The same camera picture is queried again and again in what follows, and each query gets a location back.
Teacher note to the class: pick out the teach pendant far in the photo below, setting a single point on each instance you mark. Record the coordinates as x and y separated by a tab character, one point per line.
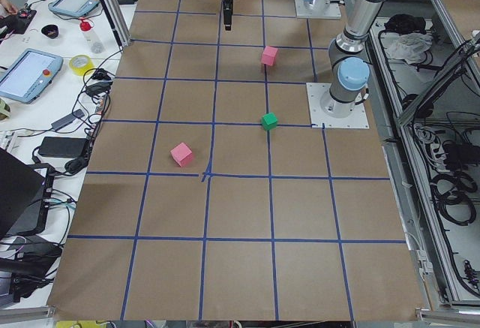
73	8

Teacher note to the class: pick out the pink cube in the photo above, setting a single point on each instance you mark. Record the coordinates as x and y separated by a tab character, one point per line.
269	56
182	154

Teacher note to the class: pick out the teach pendant near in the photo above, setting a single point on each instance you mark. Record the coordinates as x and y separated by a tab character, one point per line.
29	75

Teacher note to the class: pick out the red cap squeeze bottle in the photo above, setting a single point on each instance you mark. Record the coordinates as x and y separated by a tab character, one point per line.
91	37

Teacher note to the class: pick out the green cube near arm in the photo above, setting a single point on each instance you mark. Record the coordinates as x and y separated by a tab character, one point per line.
269	121

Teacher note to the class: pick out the black power adapter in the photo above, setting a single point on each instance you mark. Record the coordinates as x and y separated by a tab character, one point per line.
63	147

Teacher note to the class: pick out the pink cube far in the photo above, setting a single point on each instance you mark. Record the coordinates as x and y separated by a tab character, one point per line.
182	154

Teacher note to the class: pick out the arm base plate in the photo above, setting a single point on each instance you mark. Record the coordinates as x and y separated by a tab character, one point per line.
320	9
326	112

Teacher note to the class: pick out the pink cube centre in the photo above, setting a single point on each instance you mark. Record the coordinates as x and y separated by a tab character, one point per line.
269	56

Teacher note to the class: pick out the black bowl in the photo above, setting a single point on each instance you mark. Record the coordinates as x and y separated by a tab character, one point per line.
51	31

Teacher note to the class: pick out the teach pendant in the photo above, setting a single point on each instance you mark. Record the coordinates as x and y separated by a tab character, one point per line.
29	75
73	8

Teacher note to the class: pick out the yellow tape roll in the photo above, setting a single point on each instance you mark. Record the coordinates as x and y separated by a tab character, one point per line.
81	65

